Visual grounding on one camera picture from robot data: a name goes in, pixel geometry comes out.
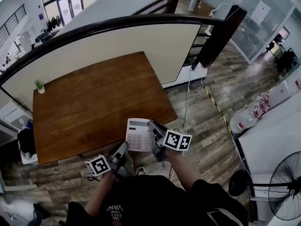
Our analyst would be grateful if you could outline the wooden table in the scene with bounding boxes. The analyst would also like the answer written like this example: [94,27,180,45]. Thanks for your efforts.
[32,51,178,166]

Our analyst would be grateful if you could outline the dark wooden post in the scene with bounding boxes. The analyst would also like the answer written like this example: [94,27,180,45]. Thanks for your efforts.
[190,5,248,71]

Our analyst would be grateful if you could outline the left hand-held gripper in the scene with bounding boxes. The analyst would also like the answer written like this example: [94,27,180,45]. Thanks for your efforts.
[85,140,129,179]

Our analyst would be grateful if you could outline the large clear water bottle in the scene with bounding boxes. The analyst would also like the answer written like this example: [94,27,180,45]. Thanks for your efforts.
[229,105,257,134]

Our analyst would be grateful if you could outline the person's left forearm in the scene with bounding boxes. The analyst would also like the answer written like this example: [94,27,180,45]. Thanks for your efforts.
[87,172,116,218]

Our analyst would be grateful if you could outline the white cable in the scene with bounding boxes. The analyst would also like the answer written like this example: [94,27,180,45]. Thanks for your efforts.
[169,69,192,188]

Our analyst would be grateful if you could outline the person's black shirt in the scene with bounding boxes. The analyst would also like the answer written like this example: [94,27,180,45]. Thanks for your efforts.
[65,174,249,226]

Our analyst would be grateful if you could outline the black standing fan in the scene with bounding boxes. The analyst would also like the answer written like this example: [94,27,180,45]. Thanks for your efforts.
[228,151,301,222]

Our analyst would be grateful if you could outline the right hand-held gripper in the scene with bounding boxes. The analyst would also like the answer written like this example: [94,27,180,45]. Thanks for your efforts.
[147,120,192,162]

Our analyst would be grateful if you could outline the white counter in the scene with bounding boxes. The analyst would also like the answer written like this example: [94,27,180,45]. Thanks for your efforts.
[235,88,301,188]

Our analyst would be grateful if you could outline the group of red-capped bottles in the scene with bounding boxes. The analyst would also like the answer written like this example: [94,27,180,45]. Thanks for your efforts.
[253,90,272,120]

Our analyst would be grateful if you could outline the black curved handrail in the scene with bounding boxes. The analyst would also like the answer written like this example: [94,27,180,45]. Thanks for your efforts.
[0,14,225,87]

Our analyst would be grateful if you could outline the white calculator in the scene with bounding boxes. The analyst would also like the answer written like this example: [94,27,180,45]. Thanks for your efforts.
[125,118,155,153]

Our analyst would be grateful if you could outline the yellow black striped cable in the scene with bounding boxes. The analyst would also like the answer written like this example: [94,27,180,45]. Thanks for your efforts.
[203,86,236,138]

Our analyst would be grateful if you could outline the person's right forearm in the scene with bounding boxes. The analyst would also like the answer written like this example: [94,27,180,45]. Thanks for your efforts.
[166,149,204,193]

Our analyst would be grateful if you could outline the white partition panel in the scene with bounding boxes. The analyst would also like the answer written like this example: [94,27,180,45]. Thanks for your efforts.
[0,23,202,108]

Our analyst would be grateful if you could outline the small potted green plant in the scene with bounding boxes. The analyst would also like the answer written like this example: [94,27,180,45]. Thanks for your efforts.
[33,79,46,94]

